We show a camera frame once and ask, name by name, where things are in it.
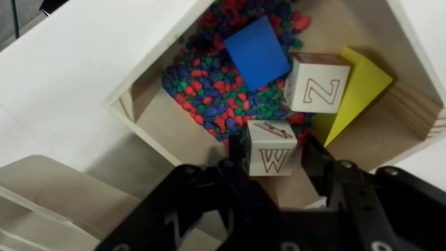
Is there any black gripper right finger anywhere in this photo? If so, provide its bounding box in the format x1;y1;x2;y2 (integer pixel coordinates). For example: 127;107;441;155
301;135;336;197

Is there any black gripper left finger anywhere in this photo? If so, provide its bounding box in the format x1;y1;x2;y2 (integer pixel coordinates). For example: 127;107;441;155
229;135;248;174

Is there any wooden letter block W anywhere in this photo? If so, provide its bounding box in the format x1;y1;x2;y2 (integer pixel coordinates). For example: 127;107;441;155
247;120;298;177

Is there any light wooden box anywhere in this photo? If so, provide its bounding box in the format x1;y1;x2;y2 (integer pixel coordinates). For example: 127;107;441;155
108;0;445;208

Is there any wooden letter block Z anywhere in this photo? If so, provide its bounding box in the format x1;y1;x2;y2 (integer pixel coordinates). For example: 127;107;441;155
285;53;350;114

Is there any yellow triangular block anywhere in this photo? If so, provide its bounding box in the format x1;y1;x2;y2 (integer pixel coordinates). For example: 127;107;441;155
312;48;393;147

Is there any blue square block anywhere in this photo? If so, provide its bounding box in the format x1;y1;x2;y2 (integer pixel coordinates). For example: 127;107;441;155
223;17;291;91

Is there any white plastic tray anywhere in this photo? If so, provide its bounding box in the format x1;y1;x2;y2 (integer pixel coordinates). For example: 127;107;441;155
0;155;140;251

